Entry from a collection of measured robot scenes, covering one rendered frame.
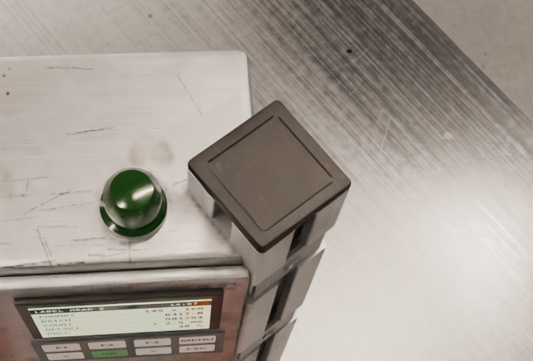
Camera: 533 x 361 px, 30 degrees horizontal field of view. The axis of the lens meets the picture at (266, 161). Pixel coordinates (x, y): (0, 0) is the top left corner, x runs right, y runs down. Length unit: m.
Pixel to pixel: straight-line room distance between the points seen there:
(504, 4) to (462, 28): 0.12
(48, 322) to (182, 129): 0.10
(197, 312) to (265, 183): 0.08
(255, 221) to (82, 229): 0.07
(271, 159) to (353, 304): 0.70
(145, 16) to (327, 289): 0.39
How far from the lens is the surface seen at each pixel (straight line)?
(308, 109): 1.14
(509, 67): 2.22
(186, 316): 0.42
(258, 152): 0.37
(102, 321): 0.43
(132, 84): 0.41
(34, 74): 0.42
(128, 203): 0.37
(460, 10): 2.26
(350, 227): 1.09
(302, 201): 0.37
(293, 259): 0.42
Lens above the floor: 1.84
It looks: 66 degrees down
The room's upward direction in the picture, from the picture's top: 11 degrees clockwise
